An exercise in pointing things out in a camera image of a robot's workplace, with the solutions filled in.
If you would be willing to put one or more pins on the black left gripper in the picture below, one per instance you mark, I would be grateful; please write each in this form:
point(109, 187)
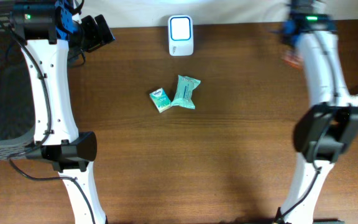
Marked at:
point(97, 40)

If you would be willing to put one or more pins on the small teal tissue pack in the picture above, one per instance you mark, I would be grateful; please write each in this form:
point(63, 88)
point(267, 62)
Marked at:
point(160, 100)

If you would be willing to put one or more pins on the teal wet wipes packet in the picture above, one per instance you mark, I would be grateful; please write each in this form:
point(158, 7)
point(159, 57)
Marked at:
point(185, 87)

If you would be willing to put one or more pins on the orange chocolate bar wrapper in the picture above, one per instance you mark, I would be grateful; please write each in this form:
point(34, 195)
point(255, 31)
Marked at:
point(293, 58)

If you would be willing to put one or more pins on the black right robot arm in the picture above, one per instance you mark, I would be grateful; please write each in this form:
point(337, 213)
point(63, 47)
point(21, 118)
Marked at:
point(330, 125)

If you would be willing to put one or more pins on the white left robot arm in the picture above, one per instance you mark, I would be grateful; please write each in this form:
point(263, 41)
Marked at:
point(74, 163)

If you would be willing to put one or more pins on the white barcode scanner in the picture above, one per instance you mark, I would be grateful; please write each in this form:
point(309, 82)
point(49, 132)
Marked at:
point(180, 35)

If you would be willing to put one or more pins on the dark grey plastic basket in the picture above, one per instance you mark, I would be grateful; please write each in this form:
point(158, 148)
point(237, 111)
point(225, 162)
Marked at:
point(5, 93)

